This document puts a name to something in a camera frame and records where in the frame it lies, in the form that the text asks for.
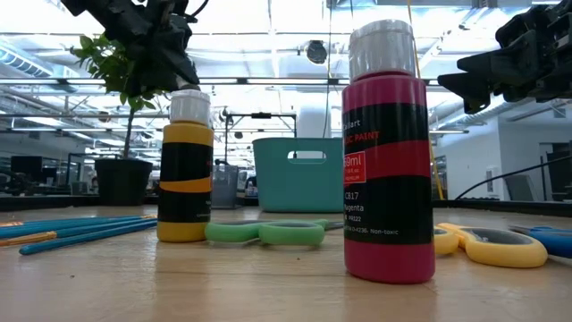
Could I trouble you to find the black round hanging device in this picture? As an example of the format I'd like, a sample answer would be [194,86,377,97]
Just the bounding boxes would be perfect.
[306,39,329,65]

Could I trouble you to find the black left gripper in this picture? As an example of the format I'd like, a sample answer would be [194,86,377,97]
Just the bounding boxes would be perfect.
[60,0,201,91]

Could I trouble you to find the potted green plant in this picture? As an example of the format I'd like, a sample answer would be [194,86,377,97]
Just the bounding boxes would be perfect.
[69,33,172,208]

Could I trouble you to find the black table frame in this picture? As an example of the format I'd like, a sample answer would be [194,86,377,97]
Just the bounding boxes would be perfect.
[0,194,572,219]

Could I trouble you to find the yellow paint bottle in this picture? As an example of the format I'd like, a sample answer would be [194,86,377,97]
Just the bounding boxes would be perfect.
[156,89,215,244]

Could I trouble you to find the green scissors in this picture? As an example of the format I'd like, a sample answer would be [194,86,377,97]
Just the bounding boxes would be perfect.
[204,217,345,247]

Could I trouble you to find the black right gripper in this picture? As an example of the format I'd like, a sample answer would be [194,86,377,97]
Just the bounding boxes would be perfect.
[436,0,572,115]

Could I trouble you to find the yellow scissors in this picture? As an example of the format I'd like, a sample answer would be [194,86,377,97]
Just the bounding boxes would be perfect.
[433,222,549,269]

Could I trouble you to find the blue scissors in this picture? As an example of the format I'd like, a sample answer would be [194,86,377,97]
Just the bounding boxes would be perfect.
[509,225,572,259]

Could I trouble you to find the teal plastic bin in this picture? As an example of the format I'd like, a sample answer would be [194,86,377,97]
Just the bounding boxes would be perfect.
[252,137,345,214]

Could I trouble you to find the grey pencil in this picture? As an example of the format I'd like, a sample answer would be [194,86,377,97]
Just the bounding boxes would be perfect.
[0,216,157,236]
[18,222,158,257]

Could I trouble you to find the black metal stand frame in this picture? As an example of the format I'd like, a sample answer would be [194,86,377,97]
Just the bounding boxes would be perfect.
[223,111,299,167]

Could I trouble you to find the magenta paint bottle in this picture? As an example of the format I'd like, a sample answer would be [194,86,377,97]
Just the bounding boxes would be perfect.
[341,19,437,285]

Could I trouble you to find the thin black cable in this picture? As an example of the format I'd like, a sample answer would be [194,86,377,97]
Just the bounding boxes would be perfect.
[454,154,572,200]

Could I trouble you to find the yellow cable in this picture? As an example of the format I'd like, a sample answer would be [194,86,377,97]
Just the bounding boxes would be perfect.
[405,0,446,201]

